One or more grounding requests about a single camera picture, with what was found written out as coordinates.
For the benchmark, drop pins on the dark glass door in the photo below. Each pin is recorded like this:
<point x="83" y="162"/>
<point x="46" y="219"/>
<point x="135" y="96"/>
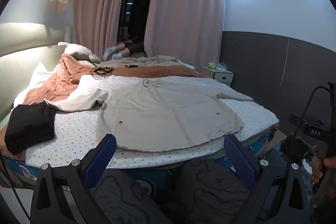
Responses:
<point x="136" y="3"/>

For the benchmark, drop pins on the white dotted bed sheet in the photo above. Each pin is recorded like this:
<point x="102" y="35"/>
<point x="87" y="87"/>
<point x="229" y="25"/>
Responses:
<point x="76" y="129"/>

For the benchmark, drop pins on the person's dark printed pants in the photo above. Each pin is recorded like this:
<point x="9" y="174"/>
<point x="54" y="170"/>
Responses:
<point x="210" y="187"/>

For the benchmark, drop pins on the person's right hand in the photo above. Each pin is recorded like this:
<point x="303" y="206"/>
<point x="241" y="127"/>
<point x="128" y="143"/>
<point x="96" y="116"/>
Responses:
<point x="317" y="163"/>

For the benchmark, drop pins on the black folded clothes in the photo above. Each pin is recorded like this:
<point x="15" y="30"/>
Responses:
<point x="29" y="127"/>

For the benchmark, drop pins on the white plush toy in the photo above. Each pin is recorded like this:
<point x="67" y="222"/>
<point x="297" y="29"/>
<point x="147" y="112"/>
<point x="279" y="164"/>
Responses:
<point x="78" y="52"/>

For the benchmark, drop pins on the white crumpled cloth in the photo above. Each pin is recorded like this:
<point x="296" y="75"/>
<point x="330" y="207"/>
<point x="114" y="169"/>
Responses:
<point x="306" y="166"/>

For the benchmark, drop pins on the clear plastic wrap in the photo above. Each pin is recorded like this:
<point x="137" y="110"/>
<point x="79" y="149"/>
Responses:
<point x="221" y="66"/>

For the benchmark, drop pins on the beige jacket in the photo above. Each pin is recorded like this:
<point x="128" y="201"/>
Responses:
<point x="168" y="113"/>

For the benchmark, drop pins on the padded beige headboard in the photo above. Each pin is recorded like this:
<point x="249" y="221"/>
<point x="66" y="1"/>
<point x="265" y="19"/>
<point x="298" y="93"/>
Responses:
<point x="23" y="56"/>

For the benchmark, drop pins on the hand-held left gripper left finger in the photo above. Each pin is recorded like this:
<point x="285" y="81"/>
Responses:
<point x="99" y="161"/>

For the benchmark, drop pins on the pink curtain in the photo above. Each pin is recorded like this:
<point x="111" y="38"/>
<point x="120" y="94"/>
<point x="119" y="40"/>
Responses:
<point x="99" y="6"/>
<point x="183" y="16"/>

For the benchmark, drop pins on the white nightstand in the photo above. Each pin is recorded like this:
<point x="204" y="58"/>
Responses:
<point x="218" y="77"/>

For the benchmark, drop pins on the green small item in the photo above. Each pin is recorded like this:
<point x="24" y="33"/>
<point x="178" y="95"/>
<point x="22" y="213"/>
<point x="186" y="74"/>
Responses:
<point x="210" y="65"/>

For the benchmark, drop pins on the blue printed mattress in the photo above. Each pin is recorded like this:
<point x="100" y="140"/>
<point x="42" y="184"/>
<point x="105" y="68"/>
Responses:
<point x="262" y="140"/>

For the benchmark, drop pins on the white pillow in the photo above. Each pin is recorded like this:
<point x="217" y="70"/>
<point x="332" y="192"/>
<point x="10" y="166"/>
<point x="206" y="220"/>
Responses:
<point x="39" y="73"/>

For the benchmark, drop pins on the orange blanket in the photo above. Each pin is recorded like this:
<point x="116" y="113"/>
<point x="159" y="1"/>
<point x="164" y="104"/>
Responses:
<point x="60" y="77"/>

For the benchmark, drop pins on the olive beige blanket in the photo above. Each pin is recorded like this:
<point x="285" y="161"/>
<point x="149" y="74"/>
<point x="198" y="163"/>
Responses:
<point x="157" y="60"/>

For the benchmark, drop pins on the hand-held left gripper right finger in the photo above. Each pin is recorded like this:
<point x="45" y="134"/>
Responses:
<point x="239" y="159"/>

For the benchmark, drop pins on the black object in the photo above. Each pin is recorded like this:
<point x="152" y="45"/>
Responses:
<point x="295" y="148"/>

